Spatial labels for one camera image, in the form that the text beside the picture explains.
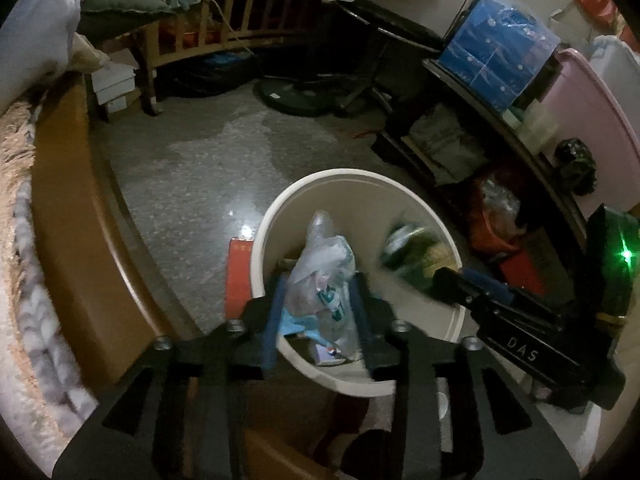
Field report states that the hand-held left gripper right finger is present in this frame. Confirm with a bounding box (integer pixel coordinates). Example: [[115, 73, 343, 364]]
[[347, 270, 581, 480]]

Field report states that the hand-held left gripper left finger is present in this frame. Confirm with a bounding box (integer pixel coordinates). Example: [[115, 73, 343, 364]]
[[52, 272, 291, 480]]

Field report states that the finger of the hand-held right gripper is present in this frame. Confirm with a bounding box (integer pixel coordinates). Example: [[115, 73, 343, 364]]
[[431, 267, 501, 313], [462, 266, 571, 311]]

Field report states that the blue plastic wrapper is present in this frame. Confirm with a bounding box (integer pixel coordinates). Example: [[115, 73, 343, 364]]
[[277, 310, 321, 336]]

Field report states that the green yellow snack packet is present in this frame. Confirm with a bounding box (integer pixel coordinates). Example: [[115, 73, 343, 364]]
[[379, 222, 451, 293]]

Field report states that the clear plastic bag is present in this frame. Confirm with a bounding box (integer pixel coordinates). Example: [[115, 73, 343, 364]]
[[282, 210, 363, 361]]

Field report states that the beige round bin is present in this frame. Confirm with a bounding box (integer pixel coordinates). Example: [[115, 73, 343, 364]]
[[249, 168, 467, 398]]

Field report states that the red box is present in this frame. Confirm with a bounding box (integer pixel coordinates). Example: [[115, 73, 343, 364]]
[[500, 252, 546, 296]]

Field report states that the orange plastic bag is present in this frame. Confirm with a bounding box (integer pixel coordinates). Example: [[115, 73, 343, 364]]
[[467, 170, 531, 261]]

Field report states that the red paper packet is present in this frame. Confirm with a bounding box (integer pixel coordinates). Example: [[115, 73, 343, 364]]
[[225, 239, 258, 318]]

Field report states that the black plastic bag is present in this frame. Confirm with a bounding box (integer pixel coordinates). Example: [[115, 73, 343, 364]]
[[554, 137, 598, 196]]

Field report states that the grey-green folded cloth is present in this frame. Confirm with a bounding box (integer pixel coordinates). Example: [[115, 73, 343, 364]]
[[407, 105, 488, 186]]

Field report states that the black shelf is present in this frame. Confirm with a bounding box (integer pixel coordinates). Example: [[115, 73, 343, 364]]
[[372, 57, 591, 281]]

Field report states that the white translucent container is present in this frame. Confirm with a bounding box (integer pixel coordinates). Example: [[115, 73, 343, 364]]
[[502, 100, 561, 156]]

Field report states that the pink plastic bin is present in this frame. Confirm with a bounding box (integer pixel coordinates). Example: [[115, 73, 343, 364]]
[[540, 47, 640, 221]]

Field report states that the black round fan base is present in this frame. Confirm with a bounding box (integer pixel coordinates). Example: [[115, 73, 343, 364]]
[[255, 77, 341, 118]]

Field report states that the blue plastic drawer box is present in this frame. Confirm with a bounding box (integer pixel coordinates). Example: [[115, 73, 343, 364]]
[[437, 0, 563, 113]]

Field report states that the white plastic bin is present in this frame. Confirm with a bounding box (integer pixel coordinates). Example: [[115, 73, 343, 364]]
[[585, 35, 640, 106]]

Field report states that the dark bag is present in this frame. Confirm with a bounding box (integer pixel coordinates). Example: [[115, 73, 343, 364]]
[[160, 50, 261, 98]]

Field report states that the white cardboard box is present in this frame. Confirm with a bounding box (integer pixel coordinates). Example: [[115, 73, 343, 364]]
[[92, 62, 137, 93], [102, 91, 133, 114]]

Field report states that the cream cloth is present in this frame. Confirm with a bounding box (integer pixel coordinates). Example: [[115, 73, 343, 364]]
[[70, 35, 112, 75]]

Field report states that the wooden crib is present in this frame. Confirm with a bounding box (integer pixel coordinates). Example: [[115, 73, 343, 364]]
[[135, 0, 351, 116]]

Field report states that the dark green cushion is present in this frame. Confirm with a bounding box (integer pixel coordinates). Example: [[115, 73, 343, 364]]
[[77, 0, 176, 38]]

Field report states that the grey-blue quilt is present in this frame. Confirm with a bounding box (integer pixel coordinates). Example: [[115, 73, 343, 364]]
[[0, 0, 83, 111]]

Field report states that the brown wooden bed frame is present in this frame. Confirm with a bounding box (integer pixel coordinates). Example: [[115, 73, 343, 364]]
[[30, 72, 211, 356]]

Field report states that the black pedestal table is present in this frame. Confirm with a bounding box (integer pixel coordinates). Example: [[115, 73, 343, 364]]
[[327, 0, 446, 118]]

